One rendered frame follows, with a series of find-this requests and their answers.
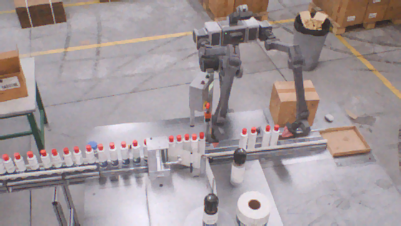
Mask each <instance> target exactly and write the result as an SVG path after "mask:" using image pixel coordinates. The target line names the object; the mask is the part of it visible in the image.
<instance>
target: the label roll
mask: <svg viewBox="0 0 401 226"><path fill-rule="evenodd" d="M270 211H271V203H270V201H269V199H268V198H267V197H266V196H265V195H263V194H261V193H260V192H254V191H252V192H246V193H244V194H242V195H241V196H240V197H239V199H238V205H237V210H236V222H237V224H238V226H267V224H268V221H269V215H270Z"/></svg>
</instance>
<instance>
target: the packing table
mask: <svg viewBox="0 0 401 226"><path fill-rule="evenodd" d="M20 63H21V67H22V69H23V72H24V76H25V79H26V85H27V90H28V95H29V96H28V97H22V98H18V99H12V100H8V101H5V102H0V119H8V118H13V117H21V116H27V118H28V120H29V123H30V128H31V130H30V131H25V132H18V133H14V134H6V135H3V136H0V140H4V139H11V138H15V137H23V136H27V135H31V134H33V136H34V140H35V142H36V145H37V149H38V151H39V155H40V156H41V151H42V150H43V149H45V138H44V123H45V124H46V123H47V122H48V121H47V115H46V112H45V109H44V105H43V102H42V98H41V95H40V92H39V88H38V85H37V81H36V79H35V58H34V56H33V57H29V58H23V59H20ZM36 102H37V106H38V109H39V113H40V129H38V126H37V122H36V120H35V118H34V114H33V113H34V112H35V111H36ZM40 133H41V135H40Z"/></svg>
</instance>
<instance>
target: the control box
mask: <svg viewBox="0 0 401 226"><path fill-rule="evenodd" d="M206 75H207V74H206V73H204V72H200V73H199V74H198V75H197V76H196V77H195V79H194V80H193V81H192V82H191V83H190V85H189V109H193V110H195V111H198V112H203V111H204V110H205V108H206V107H205V104H207V103H210V101H211V100H212V98H213V93H212V94H211V95H210V97H209V98H208V93H209V92H210V91H211V90H210V91H209V92H208V85H209V84H210V83H211V81H212V80H213V78H214V76H213V75H212V74H211V75H210V76H209V77H210V78H209V79H206ZM202 80H204V81H205V84H204V85H202V84H201V81H202ZM212 88H213V87H212ZM212 88H211V89H212Z"/></svg>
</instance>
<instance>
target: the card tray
mask: <svg viewBox="0 0 401 226"><path fill-rule="evenodd" d="M319 133H320V135H321V136H323V138H324V140H326V139H328V142H326V143H327V147H328V150H329V152H330V154H331V156H332V157H338V156H345V155H351V154H360V153H366V152H370V150H371V147H370V146H369V145H368V143H367V141H366V140H365V138H364V137H363V136H362V134H361V132H360V131H359V130H358V128H357V127H356V125H355V124H354V125H347V126H341V127H329V128H325V130H324V131H319Z"/></svg>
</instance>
